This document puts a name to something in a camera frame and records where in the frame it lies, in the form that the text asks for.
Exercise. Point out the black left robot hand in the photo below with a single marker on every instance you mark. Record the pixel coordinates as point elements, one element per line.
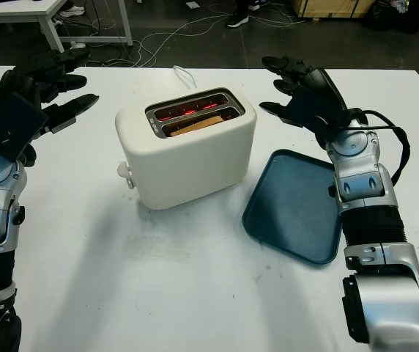
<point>22,82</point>

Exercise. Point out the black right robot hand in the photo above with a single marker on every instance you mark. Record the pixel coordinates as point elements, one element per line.
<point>323,91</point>

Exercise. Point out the toast slice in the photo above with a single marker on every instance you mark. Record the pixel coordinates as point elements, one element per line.
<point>198,126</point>

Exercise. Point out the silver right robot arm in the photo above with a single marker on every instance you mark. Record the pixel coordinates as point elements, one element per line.
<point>370,205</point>

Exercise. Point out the person in black trousers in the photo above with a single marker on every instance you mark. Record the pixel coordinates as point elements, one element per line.
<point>237,16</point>

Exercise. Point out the cream white toaster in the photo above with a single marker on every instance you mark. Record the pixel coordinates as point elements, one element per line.
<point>187,165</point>

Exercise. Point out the white desk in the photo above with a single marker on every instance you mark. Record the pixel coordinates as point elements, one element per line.
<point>48,14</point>

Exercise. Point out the wooden crate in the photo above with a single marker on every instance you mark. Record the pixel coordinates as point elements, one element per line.
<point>330,7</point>

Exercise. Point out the white sneaker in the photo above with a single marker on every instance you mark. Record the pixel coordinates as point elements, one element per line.
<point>72,9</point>

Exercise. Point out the black bag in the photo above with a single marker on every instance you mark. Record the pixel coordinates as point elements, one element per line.
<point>396,14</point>

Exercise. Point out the dark blue plastic tray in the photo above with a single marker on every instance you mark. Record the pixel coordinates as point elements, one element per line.
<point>293,216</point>

